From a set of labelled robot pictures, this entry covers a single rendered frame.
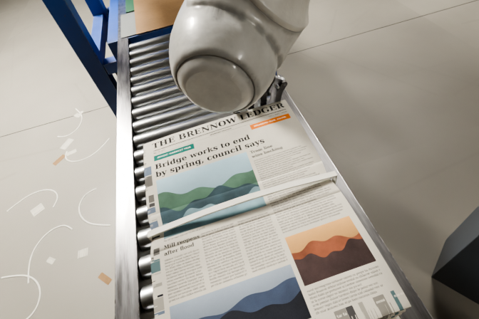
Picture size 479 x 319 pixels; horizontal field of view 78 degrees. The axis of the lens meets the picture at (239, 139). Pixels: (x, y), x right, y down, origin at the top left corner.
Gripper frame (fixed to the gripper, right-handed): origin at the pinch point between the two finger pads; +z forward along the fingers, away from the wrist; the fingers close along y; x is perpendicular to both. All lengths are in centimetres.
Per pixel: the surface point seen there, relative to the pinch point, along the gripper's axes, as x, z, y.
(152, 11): 111, 13, -21
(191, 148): -7.4, -10.0, -14.2
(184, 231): -22.1, -10.0, -17.8
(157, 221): -19.3, -9.8, -21.4
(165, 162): -8.7, -10.0, -19.1
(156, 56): 69, 14, -23
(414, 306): -37.4, 13.0, 14.8
